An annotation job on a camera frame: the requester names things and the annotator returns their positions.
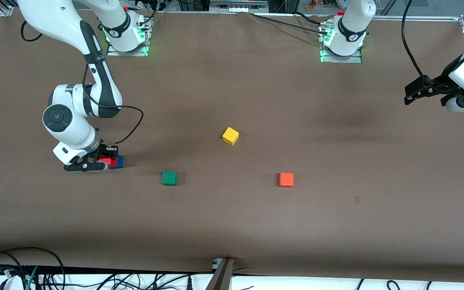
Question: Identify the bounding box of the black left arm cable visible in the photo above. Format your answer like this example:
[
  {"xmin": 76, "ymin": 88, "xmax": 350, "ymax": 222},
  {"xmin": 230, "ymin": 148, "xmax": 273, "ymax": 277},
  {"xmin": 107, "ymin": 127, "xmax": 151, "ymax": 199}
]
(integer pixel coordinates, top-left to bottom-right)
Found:
[{"xmin": 401, "ymin": 0, "xmax": 434, "ymax": 87}]

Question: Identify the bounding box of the grey power strip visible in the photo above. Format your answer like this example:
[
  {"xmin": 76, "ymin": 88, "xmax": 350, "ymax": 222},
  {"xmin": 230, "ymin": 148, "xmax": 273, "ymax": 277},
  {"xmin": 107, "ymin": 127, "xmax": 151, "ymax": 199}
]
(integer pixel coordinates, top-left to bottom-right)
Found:
[{"xmin": 209, "ymin": 0, "xmax": 269, "ymax": 13}]

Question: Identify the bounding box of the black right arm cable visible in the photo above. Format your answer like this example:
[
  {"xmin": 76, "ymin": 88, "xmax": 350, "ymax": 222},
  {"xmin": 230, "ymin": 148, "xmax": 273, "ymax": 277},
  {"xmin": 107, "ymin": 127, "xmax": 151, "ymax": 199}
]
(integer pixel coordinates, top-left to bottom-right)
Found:
[{"xmin": 20, "ymin": 20, "xmax": 144, "ymax": 145}]

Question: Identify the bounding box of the black cable on table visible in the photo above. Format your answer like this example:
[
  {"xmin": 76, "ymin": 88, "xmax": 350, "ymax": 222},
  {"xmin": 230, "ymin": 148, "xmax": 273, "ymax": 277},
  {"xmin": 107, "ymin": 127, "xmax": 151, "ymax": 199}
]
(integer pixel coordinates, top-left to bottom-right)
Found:
[{"xmin": 250, "ymin": 12, "xmax": 325, "ymax": 33}]

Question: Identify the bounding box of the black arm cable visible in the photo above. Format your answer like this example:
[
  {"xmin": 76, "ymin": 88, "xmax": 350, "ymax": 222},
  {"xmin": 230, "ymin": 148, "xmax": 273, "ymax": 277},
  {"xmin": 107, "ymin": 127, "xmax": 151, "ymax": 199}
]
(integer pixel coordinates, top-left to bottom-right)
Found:
[
  {"xmin": 401, "ymin": 0, "xmax": 434, "ymax": 87},
  {"xmin": 20, "ymin": 20, "xmax": 144, "ymax": 145}
]

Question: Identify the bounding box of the black looped floor cable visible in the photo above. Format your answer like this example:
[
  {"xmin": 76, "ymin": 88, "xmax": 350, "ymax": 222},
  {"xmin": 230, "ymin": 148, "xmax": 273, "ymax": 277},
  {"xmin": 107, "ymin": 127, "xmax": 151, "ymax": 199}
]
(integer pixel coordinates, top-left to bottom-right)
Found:
[{"xmin": 0, "ymin": 246, "xmax": 66, "ymax": 290}]

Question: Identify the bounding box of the yellow wooden block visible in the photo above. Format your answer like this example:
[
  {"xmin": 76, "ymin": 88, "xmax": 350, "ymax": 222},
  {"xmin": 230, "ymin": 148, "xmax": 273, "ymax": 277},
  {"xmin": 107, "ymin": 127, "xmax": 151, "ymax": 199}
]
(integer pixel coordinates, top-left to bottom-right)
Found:
[{"xmin": 222, "ymin": 126, "xmax": 240, "ymax": 146}]

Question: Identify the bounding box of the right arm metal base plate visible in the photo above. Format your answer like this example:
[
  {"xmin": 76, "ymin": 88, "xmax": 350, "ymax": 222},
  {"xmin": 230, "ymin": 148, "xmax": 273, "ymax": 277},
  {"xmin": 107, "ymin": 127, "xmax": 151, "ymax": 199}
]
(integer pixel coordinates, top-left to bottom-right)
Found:
[{"xmin": 106, "ymin": 18, "xmax": 152, "ymax": 57}]

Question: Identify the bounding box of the green floor cable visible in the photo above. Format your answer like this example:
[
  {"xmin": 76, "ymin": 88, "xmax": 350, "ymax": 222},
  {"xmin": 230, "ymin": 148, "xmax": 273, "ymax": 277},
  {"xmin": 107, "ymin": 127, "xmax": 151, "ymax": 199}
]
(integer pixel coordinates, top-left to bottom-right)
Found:
[{"xmin": 24, "ymin": 265, "xmax": 39, "ymax": 290}]

